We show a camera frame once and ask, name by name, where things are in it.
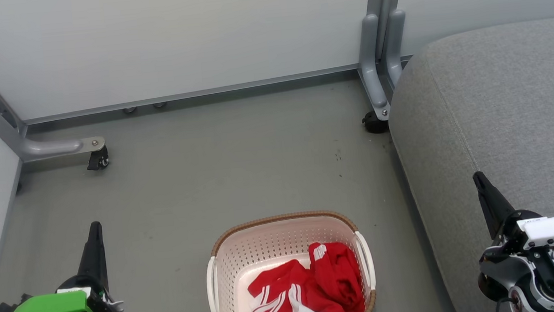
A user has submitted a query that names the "red and white striped garment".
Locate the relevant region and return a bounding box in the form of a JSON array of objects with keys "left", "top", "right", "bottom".
[{"left": 245, "top": 255, "right": 349, "bottom": 312}]

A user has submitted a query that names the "grey fabric sofa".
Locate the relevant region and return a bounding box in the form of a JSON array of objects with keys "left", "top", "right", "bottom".
[{"left": 381, "top": 17, "right": 554, "bottom": 312}]

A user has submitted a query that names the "black caster wheel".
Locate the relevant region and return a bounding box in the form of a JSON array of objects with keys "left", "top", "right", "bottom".
[
  {"left": 85, "top": 146, "right": 111, "bottom": 171},
  {"left": 362, "top": 110, "right": 390, "bottom": 135}
]

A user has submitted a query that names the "white perforated laundry basket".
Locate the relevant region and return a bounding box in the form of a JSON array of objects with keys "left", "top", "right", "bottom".
[{"left": 201, "top": 206, "right": 379, "bottom": 312}]

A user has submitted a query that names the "short grey partition foot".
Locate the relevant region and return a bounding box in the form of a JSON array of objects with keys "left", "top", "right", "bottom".
[{"left": 381, "top": 8, "right": 412, "bottom": 87}]

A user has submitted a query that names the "grey partition bottom rail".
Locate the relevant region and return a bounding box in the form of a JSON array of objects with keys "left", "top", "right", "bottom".
[{"left": 21, "top": 62, "right": 364, "bottom": 126}]

